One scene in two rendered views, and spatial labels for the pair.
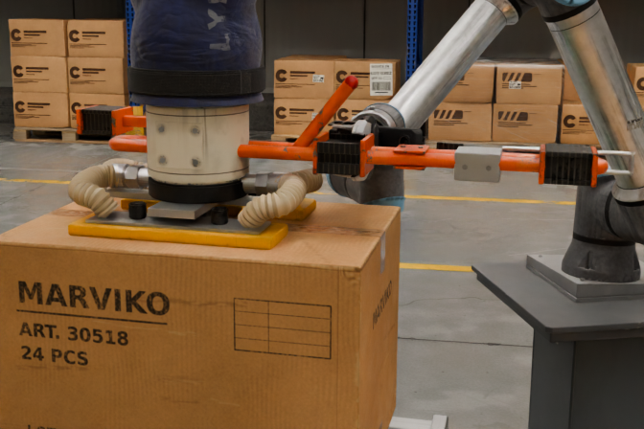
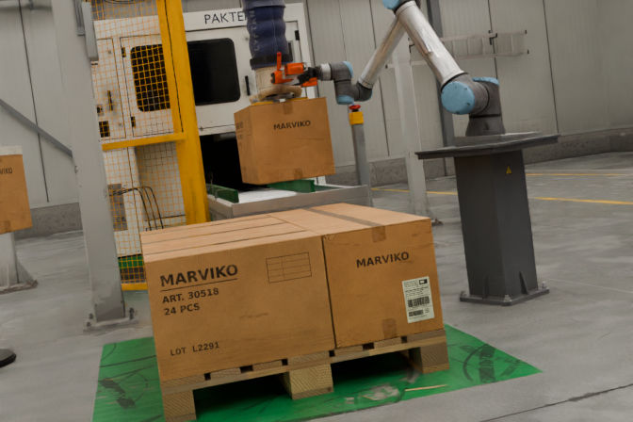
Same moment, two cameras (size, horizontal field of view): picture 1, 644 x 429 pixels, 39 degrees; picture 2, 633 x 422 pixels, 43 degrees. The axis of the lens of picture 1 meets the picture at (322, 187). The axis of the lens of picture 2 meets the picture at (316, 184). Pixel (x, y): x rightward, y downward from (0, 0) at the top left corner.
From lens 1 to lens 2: 388 cm
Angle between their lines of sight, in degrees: 64
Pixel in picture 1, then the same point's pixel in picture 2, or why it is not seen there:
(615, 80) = (416, 37)
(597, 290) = (462, 140)
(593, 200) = not seen: hidden behind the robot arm
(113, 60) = not seen: outside the picture
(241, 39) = (262, 46)
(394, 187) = (339, 91)
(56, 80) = not seen: outside the picture
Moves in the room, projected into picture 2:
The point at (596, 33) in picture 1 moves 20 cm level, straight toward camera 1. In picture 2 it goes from (404, 18) to (364, 22)
